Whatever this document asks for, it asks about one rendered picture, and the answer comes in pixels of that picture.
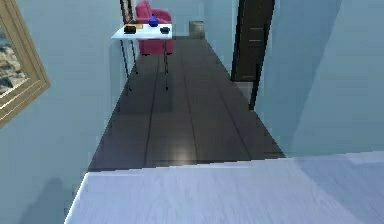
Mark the white table with black legs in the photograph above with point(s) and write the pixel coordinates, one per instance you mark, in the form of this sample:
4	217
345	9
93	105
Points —
146	32

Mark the gold framed wall picture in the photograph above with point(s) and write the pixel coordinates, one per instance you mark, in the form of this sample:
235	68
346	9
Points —
18	71

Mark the dark framed wall picture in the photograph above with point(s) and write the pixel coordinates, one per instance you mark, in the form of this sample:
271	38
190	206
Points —
126	10

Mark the small black bowl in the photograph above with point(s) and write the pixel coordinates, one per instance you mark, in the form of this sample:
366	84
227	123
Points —
164	30

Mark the dark brown room door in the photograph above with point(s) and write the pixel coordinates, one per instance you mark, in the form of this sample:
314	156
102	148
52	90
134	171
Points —
251	43

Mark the yellow flat book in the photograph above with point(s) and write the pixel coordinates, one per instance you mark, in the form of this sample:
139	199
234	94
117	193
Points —
137	25

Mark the pale white table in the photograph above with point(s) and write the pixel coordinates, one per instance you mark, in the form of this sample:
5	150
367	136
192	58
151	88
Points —
233	191

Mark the black box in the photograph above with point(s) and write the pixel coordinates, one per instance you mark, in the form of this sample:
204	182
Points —
129	29

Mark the blue round vase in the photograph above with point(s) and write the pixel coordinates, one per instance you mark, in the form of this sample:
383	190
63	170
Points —
153	21

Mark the red armchair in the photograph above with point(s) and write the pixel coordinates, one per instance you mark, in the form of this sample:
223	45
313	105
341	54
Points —
155	46

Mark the grey bin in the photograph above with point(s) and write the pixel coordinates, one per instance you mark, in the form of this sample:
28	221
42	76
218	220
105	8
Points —
197	29

